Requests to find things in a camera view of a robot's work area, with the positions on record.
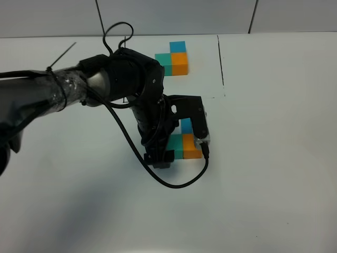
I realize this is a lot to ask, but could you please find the template green cube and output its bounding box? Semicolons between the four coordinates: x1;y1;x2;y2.
155;53;173;76

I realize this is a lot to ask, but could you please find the template blue cube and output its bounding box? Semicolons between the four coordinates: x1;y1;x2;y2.
170;41;187;53

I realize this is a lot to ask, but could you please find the template orange cube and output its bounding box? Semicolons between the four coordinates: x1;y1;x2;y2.
171;52;189;76

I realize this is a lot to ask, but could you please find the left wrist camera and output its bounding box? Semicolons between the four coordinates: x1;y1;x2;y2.
164;95;210;149

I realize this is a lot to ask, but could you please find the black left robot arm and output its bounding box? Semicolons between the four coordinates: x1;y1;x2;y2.
1;48;173;170

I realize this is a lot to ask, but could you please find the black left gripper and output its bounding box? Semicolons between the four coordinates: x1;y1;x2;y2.
137;119;181;169

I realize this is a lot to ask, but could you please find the black camera cable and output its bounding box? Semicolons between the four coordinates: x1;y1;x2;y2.
102;22;211;189

